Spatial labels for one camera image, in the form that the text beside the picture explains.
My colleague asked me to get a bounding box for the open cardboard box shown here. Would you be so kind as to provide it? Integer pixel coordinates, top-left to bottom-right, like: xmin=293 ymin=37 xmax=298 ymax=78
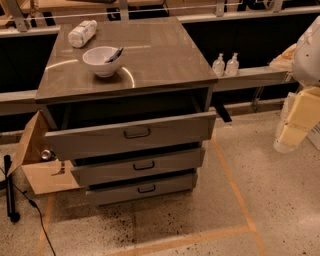
xmin=9 ymin=111 xmax=79 ymax=194

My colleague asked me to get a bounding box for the top grey drawer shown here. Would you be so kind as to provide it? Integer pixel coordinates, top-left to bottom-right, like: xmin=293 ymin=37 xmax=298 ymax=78
xmin=45 ymin=112 xmax=216 ymax=160

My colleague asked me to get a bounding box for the bottom grey drawer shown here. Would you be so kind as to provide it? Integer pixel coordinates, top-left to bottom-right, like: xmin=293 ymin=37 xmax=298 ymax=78
xmin=86 ymin=173 xmax=197 ymax=205

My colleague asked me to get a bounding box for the metal can in box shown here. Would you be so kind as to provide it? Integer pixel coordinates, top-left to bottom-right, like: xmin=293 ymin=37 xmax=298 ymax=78
xmin=41 ymin=150 xmax=54 ymax=161

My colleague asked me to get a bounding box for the white plastic bottle lying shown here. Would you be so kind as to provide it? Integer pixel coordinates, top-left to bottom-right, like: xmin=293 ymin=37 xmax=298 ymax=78
xmin=68 ymin=20 xmax=97 ymax=48

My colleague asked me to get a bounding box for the left sanitizer pump bottle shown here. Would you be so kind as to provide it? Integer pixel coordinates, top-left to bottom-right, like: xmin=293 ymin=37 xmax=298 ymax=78
xmin=212 ymin=53 xmax=225 ymax=77

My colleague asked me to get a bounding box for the right sanitizer pump bottle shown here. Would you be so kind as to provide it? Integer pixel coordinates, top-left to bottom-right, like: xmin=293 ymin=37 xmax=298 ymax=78
xmin=225 ymin=53 xmax=239 ymax=76

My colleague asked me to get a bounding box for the dark rxbar blueberry bar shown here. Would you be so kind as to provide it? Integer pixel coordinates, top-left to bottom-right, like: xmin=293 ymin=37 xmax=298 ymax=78
xmin=104 ymin=47 xmax=124 ymax=64

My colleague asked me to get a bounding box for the white bowl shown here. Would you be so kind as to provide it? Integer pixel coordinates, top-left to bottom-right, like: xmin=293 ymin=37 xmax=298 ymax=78
xmin=82 ymin=46 xmax=121 ymax=77

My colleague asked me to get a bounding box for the black pole stand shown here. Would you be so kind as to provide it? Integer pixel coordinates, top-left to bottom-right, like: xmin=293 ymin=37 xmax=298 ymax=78
xmin=4 ymin=155 xmax=20 ymax=223

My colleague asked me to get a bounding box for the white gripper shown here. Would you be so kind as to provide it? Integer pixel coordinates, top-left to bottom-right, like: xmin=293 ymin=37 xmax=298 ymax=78
xmin=273 ymin=87 xmax=320 ymax=153

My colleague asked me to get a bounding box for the grey drawer cabinet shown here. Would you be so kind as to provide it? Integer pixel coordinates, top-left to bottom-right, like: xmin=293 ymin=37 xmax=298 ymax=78
xmin=35 ymin=17 xmax=217 ymax=192

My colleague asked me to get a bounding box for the grey drawer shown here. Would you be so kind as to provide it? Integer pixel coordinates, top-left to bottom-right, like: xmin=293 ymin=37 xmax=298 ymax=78
xmin=86 ymin=173 xmax=197 ymax=205
xmin=45 ymin=112 xmax=216 ymax=160
xmin=71 ymin=148 xmax=205 ymax=186

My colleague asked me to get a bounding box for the sanitizer pump bottle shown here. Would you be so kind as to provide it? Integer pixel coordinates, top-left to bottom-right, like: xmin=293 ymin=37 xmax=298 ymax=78
xmin=225 ymin=53 xmax=239 ymax=76
xmin=212 ymin=53 xmax=225 ymax=77

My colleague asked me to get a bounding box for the middle grey drawer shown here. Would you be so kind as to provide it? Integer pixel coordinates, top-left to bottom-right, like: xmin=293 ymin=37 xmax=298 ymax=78
xmin=71 ymin=148 xmax=205 ymax=186

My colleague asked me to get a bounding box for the black floor cable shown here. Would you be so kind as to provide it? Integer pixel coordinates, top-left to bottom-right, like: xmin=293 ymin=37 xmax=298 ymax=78
xmin=0 ymin=166 xmax=57 ymax=256

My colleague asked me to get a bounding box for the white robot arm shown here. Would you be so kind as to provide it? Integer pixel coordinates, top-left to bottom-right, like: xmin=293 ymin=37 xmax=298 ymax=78
xmin=269 ymin=16 xmax=320 ymax=153

